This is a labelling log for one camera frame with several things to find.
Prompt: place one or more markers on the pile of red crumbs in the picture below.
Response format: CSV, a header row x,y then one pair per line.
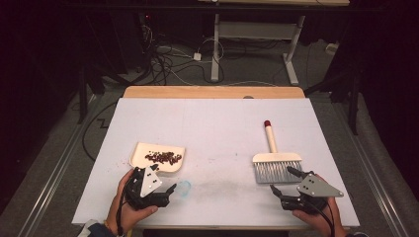
x,y
163,157

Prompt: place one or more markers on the person's right hand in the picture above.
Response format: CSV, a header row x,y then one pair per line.
x,y
329,220

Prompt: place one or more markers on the black stand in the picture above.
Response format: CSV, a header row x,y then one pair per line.
x,y
82,98

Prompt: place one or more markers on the person's left hand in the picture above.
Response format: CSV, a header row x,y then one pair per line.
x,y
126,219

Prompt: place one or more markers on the metal floor rail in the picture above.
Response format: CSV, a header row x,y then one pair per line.
x,y
56,174
385,197

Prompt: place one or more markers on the white power strip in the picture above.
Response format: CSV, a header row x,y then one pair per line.
x,y
331,48

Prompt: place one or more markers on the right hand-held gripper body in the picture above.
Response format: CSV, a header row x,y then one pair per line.
x,y
316,188

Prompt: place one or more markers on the cream brush with red tip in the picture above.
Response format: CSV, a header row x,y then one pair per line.
x,y
276,164

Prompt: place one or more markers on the white power adapter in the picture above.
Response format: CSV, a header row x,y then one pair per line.
x,y
197,56

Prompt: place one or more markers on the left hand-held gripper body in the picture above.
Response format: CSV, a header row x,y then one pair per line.
x,y
146,184

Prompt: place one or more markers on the cream plastic dustpan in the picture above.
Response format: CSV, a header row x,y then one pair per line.
x,y
168,168

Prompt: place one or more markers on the white table cover sheet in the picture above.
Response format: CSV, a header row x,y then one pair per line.
x,y
224,131

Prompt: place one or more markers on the white metal desk frame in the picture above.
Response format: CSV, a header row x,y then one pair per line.
x,y
255,30

